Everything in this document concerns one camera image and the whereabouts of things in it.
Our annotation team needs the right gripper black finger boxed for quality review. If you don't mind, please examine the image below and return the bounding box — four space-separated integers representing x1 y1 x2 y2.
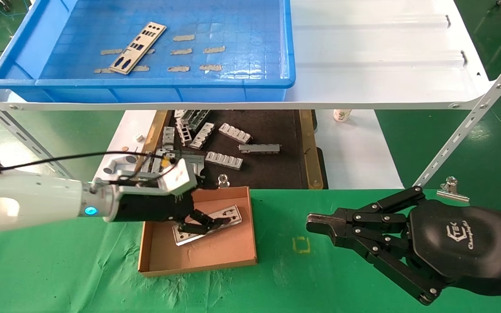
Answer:
306 225 445 305
306 186 426 240

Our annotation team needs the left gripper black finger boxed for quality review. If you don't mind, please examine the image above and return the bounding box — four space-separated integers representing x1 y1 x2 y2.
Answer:
190 210 232 227
179 222 214 235

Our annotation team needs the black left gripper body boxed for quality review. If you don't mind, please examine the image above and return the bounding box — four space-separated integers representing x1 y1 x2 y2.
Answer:
116 191 195 223

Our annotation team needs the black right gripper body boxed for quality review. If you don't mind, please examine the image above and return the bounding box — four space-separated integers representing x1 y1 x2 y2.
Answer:
409 201 501 300

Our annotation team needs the shallow cardboard box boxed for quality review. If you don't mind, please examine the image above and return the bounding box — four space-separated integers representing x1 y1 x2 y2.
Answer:
138 186 258 277

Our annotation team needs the black tray with brown rim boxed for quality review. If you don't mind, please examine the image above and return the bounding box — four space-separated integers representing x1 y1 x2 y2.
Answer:
130 110 328 190

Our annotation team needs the blue plastic tray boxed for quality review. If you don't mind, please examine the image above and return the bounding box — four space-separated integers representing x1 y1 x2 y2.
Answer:
0 0 297 103

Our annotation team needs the white pipe fitting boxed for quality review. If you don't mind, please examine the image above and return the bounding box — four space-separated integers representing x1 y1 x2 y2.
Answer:
103 150 140 174

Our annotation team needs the flat grey metal plate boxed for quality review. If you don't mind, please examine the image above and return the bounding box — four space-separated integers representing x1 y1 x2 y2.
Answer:
174 150 206 183

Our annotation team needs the green table cloth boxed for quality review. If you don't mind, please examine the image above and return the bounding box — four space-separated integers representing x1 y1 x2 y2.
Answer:
0 186 501 313

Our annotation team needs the dark grey metal bar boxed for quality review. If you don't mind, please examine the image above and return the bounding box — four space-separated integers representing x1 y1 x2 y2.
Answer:
238 143 282 155

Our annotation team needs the ladder-shaped metal part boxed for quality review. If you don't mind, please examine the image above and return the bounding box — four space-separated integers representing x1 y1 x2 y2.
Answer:
176 119 193 147

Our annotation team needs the grey slotted angle bar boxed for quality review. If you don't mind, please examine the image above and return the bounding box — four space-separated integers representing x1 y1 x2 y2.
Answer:
0 86 75 179
414 39 501 188

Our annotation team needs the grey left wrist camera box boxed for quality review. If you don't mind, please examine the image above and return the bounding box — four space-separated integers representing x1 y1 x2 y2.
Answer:
118 157 199 196

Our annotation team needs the grey ribbed metal bracket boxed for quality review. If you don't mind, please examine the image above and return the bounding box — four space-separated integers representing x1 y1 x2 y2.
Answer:
205 151 244 170
218 123 253 145
189 122 215 150

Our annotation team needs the small grey metal bracket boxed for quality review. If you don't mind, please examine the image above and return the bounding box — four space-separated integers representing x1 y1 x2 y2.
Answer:
162 127 176 151

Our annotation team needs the thin black cable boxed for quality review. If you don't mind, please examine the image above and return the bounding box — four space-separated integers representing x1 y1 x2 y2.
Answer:
0 150 168 178

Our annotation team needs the grey slotted metal bracket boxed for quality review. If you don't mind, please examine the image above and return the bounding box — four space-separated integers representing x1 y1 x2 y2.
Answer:
183 110 212 132

